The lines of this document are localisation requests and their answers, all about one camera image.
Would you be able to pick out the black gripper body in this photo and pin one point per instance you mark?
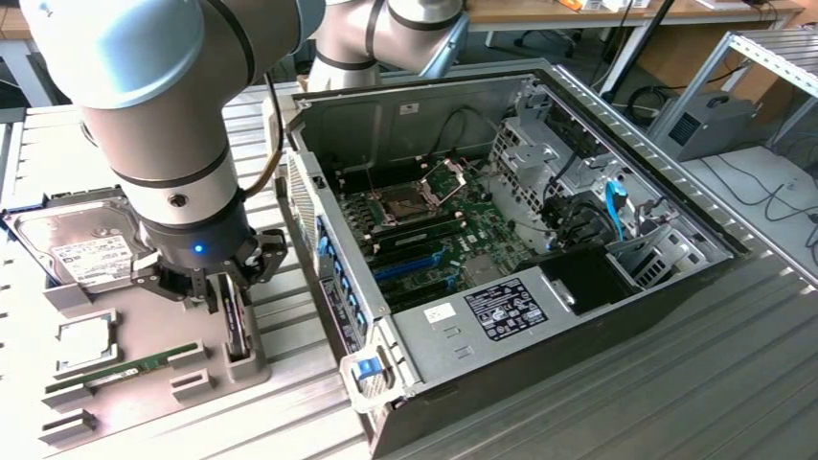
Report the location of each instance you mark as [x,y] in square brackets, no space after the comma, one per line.
[198,239]

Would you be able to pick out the black Nvidia graphics card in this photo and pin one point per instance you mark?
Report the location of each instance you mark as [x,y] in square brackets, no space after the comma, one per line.
[233,330]

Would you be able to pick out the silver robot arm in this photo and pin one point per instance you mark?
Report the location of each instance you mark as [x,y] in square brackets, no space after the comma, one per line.
[161,120]

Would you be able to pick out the grey plastic parts rack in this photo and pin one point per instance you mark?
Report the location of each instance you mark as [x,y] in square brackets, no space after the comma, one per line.
[154,345]

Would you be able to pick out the silver CPU chip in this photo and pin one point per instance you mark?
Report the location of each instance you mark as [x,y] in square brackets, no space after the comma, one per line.
[83,342]

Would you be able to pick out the silver hard disk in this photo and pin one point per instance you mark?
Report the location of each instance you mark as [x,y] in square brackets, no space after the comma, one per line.
[65,249]

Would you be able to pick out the green RAM stick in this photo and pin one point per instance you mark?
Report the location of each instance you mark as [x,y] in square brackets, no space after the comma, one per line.
[129,369]

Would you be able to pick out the blue expansion slot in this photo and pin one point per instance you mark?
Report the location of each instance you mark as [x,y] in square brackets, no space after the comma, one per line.
[409,268]

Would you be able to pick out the thin metal locking lever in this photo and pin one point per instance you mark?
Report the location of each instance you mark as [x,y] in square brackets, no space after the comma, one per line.
[371,179]

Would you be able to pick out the black RAM stick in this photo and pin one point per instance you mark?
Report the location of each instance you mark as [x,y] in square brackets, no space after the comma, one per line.
[416,236]

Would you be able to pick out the CPU socket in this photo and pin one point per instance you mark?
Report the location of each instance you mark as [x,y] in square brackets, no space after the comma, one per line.
[406,206]

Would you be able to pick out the long black expansion slot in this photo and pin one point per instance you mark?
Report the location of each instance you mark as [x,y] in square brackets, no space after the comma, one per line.
[416,287]
[422,301]

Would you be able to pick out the blue disk caddy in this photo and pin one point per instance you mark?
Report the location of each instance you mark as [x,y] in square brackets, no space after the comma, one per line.
[22,209]

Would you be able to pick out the metal socket cover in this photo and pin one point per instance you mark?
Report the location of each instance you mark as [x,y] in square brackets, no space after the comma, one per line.
[445,179]

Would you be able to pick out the grey power supply unit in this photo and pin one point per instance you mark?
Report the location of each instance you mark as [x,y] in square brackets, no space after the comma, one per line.
[441,345]

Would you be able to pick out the silver chipset heatsink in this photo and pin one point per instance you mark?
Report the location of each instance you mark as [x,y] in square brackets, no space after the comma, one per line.
[482,270]

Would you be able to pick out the green motherboard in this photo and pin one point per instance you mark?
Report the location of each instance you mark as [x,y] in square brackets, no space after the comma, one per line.
[493,225]

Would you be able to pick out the perforated metal drive cage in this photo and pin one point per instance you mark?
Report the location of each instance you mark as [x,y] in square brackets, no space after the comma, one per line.
[521,187]

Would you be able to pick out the wooden desk white legs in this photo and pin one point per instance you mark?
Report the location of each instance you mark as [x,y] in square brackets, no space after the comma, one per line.
[10,24]
[544,16]

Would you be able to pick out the open grey PC case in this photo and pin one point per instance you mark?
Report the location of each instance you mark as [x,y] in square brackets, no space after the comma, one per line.
[576,374]

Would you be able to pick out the silver disk bay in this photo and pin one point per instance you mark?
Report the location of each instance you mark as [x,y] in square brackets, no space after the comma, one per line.
[652,266]

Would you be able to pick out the small orange box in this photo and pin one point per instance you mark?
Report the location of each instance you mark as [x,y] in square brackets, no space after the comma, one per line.
[572,4]

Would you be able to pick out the black stand pole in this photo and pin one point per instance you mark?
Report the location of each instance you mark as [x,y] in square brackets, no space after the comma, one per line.
[640,45]

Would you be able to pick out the grey control cabinet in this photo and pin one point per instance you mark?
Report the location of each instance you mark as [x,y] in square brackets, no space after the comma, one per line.
[716,124]

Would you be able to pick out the aluminium profile frame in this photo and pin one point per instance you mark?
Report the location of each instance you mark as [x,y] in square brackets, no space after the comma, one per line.
[766,57]

